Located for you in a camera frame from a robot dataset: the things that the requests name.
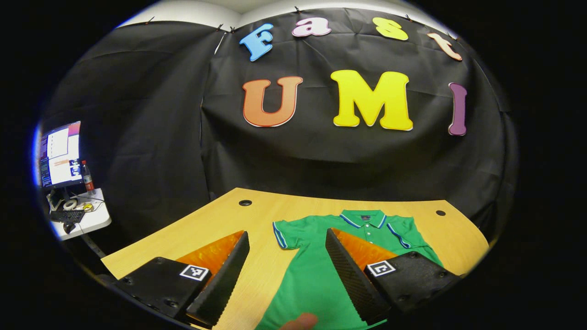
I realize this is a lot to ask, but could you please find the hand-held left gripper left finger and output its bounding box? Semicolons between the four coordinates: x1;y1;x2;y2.
115;231;251;327

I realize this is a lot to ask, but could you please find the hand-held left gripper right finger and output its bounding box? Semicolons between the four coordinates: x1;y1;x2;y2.
325;228;462;325

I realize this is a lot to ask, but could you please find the green T-shirt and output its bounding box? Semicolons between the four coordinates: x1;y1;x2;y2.
255;209;443;330

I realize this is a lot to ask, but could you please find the black backdrop cloth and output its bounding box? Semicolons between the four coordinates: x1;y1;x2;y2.
39;7;521;257

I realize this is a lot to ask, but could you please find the white side table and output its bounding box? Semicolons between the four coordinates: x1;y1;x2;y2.
48;188;112;242

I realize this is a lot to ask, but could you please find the black keyboard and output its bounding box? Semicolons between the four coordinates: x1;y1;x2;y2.
50;210;86;224

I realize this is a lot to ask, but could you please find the red drink bottle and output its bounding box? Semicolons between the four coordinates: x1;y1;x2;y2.
81;160;96;193

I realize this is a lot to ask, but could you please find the computer monitor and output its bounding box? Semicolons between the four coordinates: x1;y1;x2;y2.
37;121;84;190

